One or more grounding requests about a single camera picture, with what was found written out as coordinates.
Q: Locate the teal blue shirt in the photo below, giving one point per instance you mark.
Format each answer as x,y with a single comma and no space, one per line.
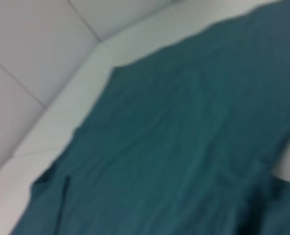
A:
184,134

